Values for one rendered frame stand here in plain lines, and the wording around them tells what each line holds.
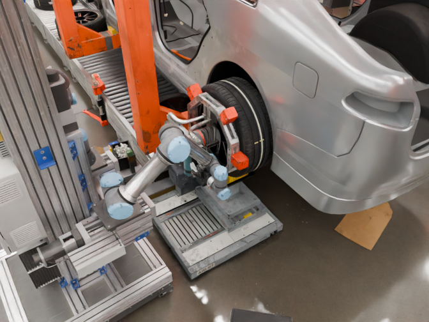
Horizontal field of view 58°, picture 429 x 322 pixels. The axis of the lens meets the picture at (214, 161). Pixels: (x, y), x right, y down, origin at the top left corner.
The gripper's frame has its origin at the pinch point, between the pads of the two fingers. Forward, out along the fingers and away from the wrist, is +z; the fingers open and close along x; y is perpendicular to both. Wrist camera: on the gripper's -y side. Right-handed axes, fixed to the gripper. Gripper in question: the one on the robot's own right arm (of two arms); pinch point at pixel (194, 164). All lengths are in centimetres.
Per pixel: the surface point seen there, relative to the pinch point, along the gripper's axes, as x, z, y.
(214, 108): -20.5, 8.3, 28.9
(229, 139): -20.9, -7.5, 15.4
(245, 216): -38, -7, -65
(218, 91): -29.3, 17.6, 34.0
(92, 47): -18, 253, -24
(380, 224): -133, -61, -83
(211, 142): -10.2, -4.1, 15.2
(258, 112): -44, -6, 26
